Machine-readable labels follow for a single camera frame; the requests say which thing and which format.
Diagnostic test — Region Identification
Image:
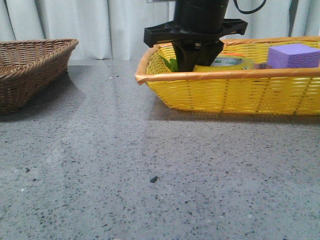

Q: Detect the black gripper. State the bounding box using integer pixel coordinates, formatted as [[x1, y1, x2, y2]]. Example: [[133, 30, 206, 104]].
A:
[[143, 18, 248, 72]]

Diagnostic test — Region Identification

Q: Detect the yellow tape roll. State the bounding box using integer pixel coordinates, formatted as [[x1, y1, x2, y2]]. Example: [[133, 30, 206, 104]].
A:
[[193, 54, 255, 72]]

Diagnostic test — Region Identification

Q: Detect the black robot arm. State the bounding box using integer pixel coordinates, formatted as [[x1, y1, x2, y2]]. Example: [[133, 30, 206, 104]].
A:
[[143, 0, 248, 72]]

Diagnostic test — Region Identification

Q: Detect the orange toy carrot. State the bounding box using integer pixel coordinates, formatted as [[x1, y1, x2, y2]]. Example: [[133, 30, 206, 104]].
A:
[[159, 52, 246, 72]]

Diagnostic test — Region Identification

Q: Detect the brown lumpy toy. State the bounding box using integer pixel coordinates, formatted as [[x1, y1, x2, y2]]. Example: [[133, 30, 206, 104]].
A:
[[254, 63, 272, 70]]

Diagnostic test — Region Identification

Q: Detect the white curtain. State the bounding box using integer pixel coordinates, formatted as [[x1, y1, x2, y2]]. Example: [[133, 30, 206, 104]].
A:
[[0, 0, 320, 60]]

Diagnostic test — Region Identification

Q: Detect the purple foam block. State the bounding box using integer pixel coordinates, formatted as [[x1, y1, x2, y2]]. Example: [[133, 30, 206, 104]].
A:
[[267, 43, 320, 69]]

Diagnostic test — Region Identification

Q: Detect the yellow woven basket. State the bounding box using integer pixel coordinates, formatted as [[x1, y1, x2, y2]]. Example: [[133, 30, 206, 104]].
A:
[[135, 43, 320, 116]]

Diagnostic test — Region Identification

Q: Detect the small black debris chunk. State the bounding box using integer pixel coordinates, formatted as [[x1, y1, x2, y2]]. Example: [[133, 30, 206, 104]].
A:
[[150, 176, 158, 183]]

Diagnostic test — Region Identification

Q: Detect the brown wicker basket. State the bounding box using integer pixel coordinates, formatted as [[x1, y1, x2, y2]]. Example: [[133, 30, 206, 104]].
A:
[[0, 38, 79, 114]]

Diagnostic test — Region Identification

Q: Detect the black cable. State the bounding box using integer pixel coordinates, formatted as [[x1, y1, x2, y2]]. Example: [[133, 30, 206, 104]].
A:
[[232, 0, 268, 14]]

